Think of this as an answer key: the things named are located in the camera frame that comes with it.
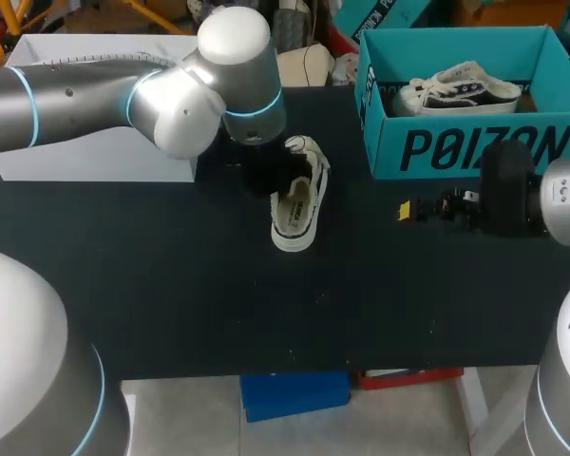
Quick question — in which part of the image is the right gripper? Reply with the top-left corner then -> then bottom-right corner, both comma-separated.
396,141 -> 551,238

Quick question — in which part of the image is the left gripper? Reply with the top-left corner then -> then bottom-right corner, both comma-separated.
240,138 -> 315,200

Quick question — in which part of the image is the cream low-top shoe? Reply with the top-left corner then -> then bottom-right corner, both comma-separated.
269,135 -> 333,252

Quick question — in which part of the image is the large open teal box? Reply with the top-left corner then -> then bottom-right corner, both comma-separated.
354,23 -> 570,181

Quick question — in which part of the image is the dark shoe with cream lining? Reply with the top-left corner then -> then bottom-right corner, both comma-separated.
390,60 -> 523,117

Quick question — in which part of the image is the red box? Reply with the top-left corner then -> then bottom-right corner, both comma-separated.
357,367 -> 466,391

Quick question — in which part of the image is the teal box lid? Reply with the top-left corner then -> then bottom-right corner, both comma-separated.
332,0 -> 441,45

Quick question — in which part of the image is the blue box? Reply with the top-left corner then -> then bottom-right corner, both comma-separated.
238,371 -> 353,424

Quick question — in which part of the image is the yellow metal frame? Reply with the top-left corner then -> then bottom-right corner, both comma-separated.
7,0 -> 199,38

